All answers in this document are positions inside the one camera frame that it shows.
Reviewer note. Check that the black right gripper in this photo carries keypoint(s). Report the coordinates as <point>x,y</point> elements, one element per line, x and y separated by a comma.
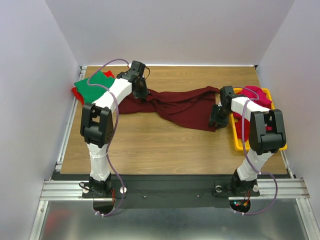
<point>217,116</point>

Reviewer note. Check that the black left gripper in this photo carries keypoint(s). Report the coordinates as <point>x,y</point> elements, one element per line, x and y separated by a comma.
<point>142,95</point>

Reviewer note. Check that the maroon t shirt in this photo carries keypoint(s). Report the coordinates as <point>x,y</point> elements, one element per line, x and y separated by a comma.
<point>189,109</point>

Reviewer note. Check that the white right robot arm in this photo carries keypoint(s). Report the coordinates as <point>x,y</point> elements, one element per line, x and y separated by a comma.
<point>266,135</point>

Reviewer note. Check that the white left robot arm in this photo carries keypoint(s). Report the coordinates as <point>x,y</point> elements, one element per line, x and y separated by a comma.
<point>98,126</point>

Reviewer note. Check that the red folded t shirt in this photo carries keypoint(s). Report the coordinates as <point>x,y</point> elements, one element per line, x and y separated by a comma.
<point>77,96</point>

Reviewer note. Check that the yellow plastic tray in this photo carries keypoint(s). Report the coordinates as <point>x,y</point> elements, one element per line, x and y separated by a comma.
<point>236,123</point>

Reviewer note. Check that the magenta t shirt in tray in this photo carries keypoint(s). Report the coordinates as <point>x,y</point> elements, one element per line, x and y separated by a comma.
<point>257,95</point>

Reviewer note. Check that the green folded t shirt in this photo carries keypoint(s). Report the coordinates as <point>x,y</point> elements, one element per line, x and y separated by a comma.
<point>93,86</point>

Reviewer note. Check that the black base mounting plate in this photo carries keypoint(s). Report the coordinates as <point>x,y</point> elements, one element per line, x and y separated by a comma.
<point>168,192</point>

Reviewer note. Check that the aluminium frame rail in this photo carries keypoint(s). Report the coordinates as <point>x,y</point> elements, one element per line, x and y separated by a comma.
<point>290,188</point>

